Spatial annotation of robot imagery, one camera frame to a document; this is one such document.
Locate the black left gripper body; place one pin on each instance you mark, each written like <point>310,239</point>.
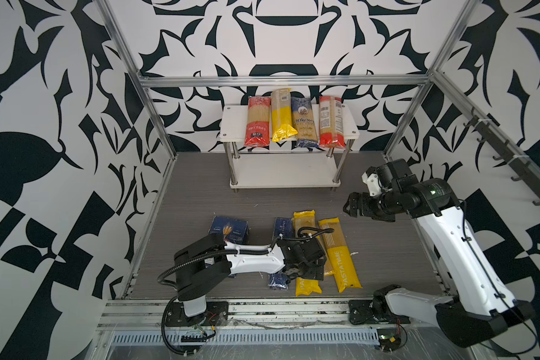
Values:
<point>311,272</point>

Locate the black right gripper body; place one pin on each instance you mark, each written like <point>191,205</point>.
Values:
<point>381,207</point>

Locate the dark blue pasta pack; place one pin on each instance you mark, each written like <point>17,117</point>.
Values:
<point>283,228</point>

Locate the yellow spaghetti pack underneath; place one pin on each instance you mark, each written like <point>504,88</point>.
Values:
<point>305,287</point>

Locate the blue Barilla pasta pack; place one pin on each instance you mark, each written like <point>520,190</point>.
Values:
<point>233,230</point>

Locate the red ended spaghetti pack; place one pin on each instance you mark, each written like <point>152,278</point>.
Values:
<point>331,123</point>

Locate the blue yellow spaghetti pack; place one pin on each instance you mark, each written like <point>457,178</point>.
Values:
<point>304,123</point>

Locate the yellow brown spaghetti pack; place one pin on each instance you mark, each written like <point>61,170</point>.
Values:
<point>281,115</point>

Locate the red yellow spaghetti pack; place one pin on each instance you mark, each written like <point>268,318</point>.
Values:
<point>258,122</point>

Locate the small clear spaghetti pack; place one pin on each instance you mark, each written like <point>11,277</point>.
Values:
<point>328,268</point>

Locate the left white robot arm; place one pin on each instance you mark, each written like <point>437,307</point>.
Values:
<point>201,266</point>

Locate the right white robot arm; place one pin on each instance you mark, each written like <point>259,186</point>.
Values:
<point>483,306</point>

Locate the yellow Pastatime spaghetti pack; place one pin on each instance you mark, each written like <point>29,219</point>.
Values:
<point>339,255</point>

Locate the white two-tier metal shelf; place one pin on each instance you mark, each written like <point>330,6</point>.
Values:
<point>280,165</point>

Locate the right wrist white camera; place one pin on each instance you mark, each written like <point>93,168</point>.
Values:
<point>373,184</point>

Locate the white slotted cable duct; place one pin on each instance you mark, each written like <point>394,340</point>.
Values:
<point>291,336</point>

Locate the aluminium frame of enclosure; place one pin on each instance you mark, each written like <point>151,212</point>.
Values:
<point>424,82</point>

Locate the black wall hook rail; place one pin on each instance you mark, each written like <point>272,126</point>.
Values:
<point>506,151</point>

